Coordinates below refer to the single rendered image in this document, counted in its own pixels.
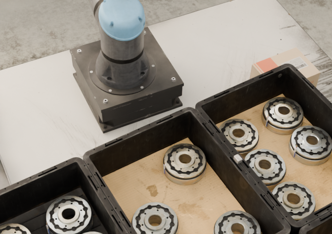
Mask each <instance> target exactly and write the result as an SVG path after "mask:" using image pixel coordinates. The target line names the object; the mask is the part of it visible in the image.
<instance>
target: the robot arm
mask: <svg viewBox="0 0 332 234"><path fill-rule="evenodd" d="M88 1H89V4H90V7H91V9H92V12H93V15H94V17H95V20H96V23H97V25H98V28H99V31H100V40H101V51H100V53H99V55H98V58H97V60H96V65H95V69H96V75H97V77H98V79H99V80H100V81H101V82H102V83H103V84H105V85H107V86H109V87H111V88H115V89H131V88H134V87H137V86H139V85H140V84H142V83H143V82H144V81H145V80H146V79H147V77H148V75H149V60H148V58H147V56H146V53H145V51H144V26H145V13H144V8H143V6H142V4H141V2H140V1H139V0H88Z"/></svg>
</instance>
